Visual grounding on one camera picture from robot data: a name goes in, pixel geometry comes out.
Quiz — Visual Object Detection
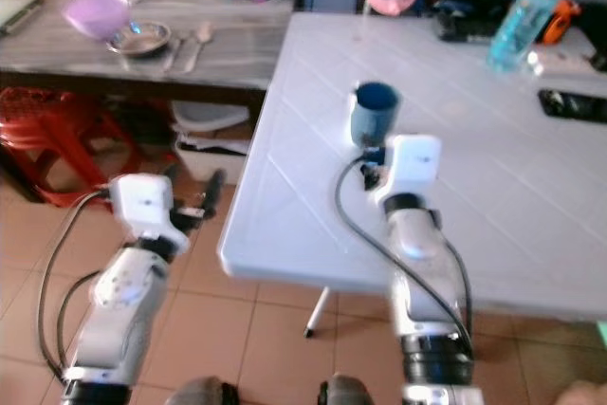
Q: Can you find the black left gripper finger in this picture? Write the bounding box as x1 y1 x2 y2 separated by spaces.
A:
203 170 230 218

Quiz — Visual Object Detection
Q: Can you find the dark blue cup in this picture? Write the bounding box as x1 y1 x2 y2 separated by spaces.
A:
348 81 400 149

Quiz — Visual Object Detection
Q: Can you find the white storage box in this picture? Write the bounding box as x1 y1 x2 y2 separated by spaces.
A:
171 101 253 187

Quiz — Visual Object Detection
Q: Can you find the white folding table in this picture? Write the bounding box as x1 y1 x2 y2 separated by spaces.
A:
216 11 607 341

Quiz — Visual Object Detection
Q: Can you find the metal fork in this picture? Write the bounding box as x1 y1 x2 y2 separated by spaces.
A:
165 31 189 73

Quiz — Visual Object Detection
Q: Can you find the metal spoon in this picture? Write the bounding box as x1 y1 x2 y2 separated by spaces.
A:
182 24 215 75

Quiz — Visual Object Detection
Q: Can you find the red plastic stool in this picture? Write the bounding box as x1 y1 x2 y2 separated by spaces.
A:
0 87 112 210

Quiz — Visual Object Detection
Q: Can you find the small metal bowl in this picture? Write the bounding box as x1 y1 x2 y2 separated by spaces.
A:
106 23 174 58

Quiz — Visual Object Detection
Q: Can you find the grey wooden side table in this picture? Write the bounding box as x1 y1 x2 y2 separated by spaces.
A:
0 0 297 205

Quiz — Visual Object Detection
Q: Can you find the left robot leg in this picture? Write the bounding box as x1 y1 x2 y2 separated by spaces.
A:
165 377 240 405

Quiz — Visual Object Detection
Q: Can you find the robot leg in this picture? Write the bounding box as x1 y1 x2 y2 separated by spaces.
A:
165 377 240 405
317 376 386 405

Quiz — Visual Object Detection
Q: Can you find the black phone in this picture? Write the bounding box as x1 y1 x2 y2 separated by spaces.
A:
538 88 607 124

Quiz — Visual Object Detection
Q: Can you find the purple plastic bowl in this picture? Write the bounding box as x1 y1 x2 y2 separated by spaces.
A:
62 0 133 43

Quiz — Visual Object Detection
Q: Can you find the clear blue water bottle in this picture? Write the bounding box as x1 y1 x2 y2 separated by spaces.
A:
486 0 581 75

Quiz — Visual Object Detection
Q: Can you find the right robot leg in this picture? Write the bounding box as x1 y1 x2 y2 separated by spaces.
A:
317 376 386 405

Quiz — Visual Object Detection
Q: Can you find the orange and black tool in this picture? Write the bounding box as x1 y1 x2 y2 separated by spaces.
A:
544 0 585 46

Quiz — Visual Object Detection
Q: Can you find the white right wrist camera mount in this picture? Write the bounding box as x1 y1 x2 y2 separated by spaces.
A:
370 134 445 212

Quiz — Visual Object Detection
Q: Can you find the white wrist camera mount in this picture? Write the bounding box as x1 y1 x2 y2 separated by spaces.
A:
106 173 187 247
370 134 445 212

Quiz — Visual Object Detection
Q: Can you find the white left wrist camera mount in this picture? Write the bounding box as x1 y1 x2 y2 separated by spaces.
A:
106 173 187 247

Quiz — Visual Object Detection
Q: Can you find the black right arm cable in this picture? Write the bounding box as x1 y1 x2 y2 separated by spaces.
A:
334 156 477 349

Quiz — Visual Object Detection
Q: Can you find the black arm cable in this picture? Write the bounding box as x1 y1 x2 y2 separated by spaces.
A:
334 156 477 349
36 189 126 389

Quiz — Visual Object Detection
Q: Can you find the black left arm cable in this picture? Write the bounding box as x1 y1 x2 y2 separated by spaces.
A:
36 189 126 389

